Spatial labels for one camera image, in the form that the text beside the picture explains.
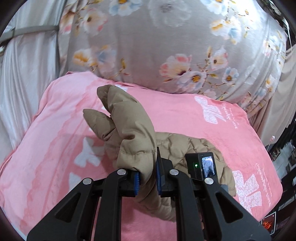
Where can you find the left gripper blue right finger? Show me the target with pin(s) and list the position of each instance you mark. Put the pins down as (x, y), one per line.
(163, 180)

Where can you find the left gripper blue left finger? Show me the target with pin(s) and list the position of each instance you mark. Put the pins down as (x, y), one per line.
(133, 183)

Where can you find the tan quilted puffer jacket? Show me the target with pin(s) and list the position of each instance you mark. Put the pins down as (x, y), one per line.
(131, 143)

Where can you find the pink fleece blanket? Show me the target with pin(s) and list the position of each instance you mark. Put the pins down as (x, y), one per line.
(59, 149)

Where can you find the dark cluttered shelf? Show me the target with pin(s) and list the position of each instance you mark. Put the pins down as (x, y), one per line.
(283, 156)

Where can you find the beige curtain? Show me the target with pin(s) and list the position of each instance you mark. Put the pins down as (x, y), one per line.
(270, 122)

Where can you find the grey floral duvet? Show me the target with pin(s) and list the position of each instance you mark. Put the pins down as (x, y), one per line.
(226, 50)

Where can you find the white satin curtain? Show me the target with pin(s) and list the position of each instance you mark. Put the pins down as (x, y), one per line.
(29, 62)

